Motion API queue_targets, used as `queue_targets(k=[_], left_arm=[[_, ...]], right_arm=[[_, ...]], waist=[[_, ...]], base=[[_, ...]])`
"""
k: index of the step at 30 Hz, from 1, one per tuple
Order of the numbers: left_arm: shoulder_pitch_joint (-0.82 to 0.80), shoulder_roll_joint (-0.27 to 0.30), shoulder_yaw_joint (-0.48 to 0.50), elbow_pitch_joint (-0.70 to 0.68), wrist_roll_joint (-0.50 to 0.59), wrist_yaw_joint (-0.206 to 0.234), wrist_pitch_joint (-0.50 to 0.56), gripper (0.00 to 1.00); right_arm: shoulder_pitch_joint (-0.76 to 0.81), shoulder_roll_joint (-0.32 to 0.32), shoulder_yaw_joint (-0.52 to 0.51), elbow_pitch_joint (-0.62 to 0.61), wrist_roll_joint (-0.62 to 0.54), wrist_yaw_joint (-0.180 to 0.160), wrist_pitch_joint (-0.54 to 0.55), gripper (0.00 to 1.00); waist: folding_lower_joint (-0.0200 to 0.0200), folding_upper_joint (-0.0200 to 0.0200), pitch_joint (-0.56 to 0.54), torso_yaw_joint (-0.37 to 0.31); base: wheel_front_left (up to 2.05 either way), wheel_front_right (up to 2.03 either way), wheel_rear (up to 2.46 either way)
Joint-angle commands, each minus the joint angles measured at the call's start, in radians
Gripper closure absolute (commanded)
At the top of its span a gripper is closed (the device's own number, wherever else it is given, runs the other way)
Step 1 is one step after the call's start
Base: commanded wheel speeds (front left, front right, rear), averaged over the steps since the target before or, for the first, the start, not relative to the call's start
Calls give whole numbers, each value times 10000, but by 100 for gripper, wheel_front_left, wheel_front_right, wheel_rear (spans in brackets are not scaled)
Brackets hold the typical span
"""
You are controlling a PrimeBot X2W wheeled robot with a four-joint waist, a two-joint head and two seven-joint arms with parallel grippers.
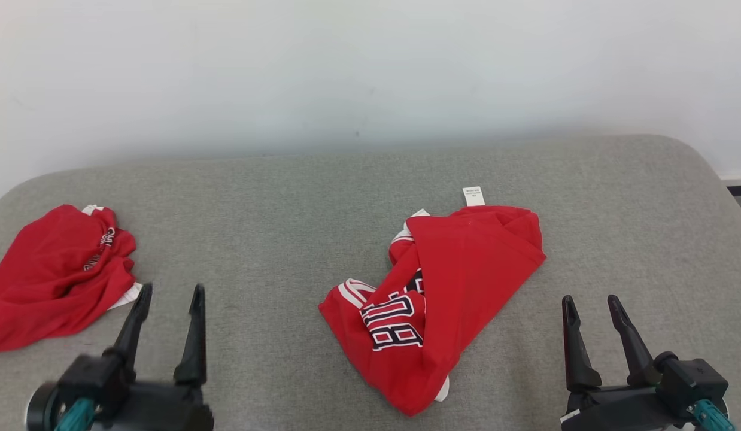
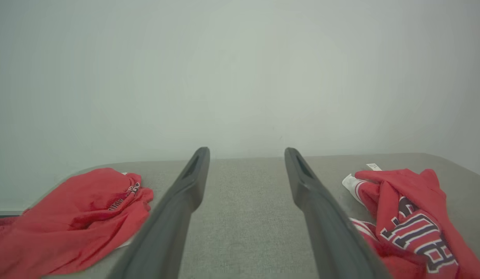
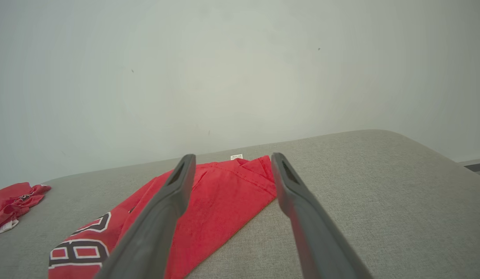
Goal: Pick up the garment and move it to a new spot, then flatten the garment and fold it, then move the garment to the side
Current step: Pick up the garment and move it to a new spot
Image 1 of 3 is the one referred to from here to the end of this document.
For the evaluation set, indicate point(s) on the crumpled red jersey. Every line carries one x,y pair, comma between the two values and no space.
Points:
47,275

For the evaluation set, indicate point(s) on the grey fabric sofa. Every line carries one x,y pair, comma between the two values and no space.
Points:
287,239

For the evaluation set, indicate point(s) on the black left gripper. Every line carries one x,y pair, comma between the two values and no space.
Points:
149,410

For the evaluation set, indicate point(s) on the red Bulls basketball jersey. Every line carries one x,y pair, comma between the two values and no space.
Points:
466,269

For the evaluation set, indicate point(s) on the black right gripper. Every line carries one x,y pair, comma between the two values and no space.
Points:
634,410

